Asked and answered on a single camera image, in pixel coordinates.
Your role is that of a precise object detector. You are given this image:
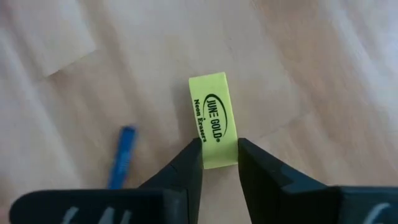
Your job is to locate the short dark blue pen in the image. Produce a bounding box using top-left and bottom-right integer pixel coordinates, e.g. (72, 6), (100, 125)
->
(107, 125), (138, 190)

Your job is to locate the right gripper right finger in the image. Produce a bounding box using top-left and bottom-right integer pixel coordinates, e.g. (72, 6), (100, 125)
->
(238, 138), (398, 224)

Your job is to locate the yellow neon eraser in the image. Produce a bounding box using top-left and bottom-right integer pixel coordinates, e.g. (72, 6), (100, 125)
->
(188, 72), (239, 170)

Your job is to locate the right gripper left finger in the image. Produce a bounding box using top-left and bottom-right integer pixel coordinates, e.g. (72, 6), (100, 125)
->
(9, 138), (203, 224)

